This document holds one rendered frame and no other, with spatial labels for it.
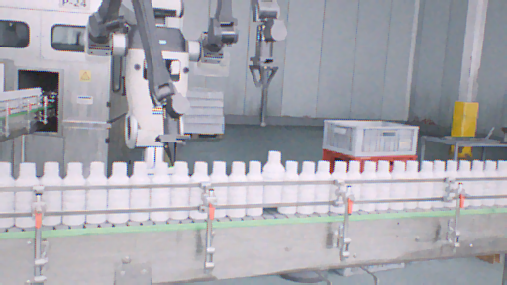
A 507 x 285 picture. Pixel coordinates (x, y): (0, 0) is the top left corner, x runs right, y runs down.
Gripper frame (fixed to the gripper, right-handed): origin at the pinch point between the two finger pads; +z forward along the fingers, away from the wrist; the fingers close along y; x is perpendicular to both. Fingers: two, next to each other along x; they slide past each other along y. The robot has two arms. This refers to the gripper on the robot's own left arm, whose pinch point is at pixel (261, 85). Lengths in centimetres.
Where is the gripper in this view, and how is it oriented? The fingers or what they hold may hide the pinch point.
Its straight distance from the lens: 183.2
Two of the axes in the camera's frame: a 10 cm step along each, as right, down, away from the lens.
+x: -9.3, -0.1, -3.8
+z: -0.6, 9.9, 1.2
